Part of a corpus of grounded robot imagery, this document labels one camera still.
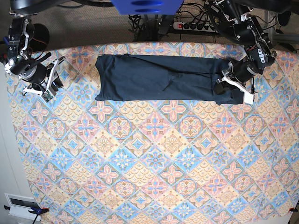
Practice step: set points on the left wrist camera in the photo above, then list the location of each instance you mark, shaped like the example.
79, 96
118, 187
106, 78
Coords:
248, 98

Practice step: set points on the white power strip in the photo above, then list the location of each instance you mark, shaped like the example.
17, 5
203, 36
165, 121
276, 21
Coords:
202, 27

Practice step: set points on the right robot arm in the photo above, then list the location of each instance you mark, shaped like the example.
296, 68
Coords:
18, 50

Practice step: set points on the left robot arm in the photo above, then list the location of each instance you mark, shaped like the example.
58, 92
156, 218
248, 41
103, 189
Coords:
234, 21

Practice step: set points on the orange clamp lower right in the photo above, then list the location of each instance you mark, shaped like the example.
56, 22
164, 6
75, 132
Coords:
293, 210

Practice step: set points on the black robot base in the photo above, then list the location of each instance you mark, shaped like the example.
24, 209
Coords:
26, 7
278, 6

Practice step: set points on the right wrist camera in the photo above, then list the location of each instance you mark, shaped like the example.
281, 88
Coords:
47, 96

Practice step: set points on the patterned colourful tablecloth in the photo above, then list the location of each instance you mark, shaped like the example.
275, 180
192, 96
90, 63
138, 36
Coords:
159, 162

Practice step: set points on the blue orange clamp lower left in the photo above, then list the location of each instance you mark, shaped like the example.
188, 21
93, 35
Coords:
32, 213

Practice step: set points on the dark navy t-shirt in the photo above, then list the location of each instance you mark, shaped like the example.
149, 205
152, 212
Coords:
144, 77

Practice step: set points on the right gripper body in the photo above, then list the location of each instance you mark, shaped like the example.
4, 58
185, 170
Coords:
40, 77

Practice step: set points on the black round stool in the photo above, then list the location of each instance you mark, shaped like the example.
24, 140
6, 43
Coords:
40, 39

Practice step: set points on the white wall outlet box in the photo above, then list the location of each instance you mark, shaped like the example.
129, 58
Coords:
20, 206

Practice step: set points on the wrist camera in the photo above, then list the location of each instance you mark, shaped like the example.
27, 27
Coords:
248, 98
47, 96

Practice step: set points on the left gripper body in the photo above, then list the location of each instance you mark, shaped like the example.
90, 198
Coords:
239, 73

